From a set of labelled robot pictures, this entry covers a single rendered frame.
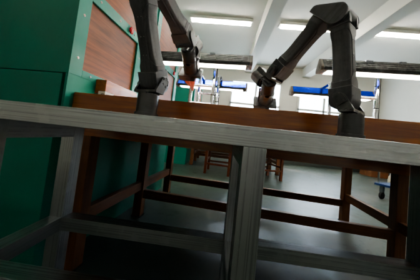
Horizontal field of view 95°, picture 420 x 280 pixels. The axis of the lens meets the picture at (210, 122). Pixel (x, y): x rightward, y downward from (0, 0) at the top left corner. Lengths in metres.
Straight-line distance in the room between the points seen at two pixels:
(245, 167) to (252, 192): 0.05
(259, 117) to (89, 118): 0.55
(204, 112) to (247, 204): 0.46
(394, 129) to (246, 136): 0.64
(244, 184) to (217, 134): 0.11
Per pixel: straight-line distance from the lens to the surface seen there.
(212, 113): 0.76
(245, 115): 0.76
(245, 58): 1.15
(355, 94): 0.69
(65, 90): 1.03
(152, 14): 0.64
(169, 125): 0.39
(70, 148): 0.80
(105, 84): 1.12
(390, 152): 0.49
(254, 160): 0.38
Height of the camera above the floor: 0.65
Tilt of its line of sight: 3 degrees up
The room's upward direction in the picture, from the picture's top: 6 degrees clockwise
